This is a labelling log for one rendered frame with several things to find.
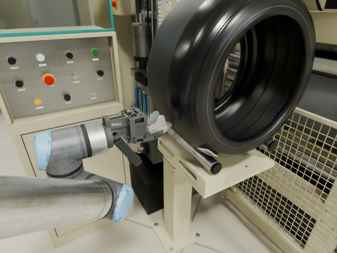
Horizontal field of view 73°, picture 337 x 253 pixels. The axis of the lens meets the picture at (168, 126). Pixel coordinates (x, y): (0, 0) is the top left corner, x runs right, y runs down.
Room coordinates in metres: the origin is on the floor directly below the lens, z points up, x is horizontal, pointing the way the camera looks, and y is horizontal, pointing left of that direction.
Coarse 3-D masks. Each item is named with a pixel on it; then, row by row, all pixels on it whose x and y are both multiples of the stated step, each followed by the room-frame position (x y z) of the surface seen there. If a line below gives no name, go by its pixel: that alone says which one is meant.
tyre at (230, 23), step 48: (192, 0) 0.72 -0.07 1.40; (240, 0) 0.62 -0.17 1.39; (288, 0) 0.68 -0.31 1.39; (192, 48) 0.57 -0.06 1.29; (288, 48) 0.88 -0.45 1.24; (192, 96) 0.55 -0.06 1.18; (240, 96) 0.97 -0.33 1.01; (288, 96) 0.83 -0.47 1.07; (192, 144) 0.60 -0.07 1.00; (240, 144) 0.63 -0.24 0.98
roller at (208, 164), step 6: (168, 132) 0.84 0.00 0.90; (174, 132) 0.82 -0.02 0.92; (174, 138) 0.80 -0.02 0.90; (180, 138) 0.77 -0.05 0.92; (180, 144) 0.76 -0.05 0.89; (186, 144) 0.73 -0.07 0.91; (186, 150) 0.73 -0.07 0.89; (192, 150) 0.69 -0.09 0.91; (198, 156) 0.66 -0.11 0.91; (204, 156) 0.64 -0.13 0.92; (210, 156) 0.64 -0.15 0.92; (204, 162) 0.62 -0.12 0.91; (210, 162) 0.61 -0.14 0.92; (216, 162) 0.61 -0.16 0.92; (210, 168) 0.60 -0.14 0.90; (216, 168) 0.59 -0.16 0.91
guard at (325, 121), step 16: (304, 112) 0.84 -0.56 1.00; (320, 128) 0.78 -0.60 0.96; (336, 128) 0.73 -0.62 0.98; (272, 160) 0.92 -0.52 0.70; (288, 176) 0.83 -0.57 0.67; (272, 192) 0.88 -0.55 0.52; (304, 192) 0.75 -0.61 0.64; (256, 208) 0.93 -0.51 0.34; (272, 224) 0.83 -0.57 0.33; (336, 224) 0.62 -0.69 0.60; (288, 240) 0.74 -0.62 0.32
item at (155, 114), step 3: (153, 111) 0.62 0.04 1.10; (156, 111) 0.63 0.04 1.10; (153, 114) 0.62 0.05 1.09; (156, 114) 0.63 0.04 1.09; (159, 114) 0.63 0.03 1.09; (150, 117) 0.62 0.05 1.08; (153, 117) 0.62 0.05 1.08; (156, 117) 0.63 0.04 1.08; (147, 120) 0.61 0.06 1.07; (150, 120) 0.62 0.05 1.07; (153, 120) 0.62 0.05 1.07; (147, 123) 0.61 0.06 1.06; (150, 123) 0.62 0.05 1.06; (147, 126) 0.61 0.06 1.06
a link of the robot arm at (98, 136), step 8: (88, 128) 0.50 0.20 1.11; (96, 128) 0.50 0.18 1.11; (104, 128) 0.52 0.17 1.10; (88, 136) 0.48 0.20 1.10; (96, 136) 0.48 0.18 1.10; (104, 136) 0.49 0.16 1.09; (96, 144) 0.48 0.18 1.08; (104, 144) 0.49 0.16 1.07; (96, 152) 0.48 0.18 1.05; (104, 152) 0.49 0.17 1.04
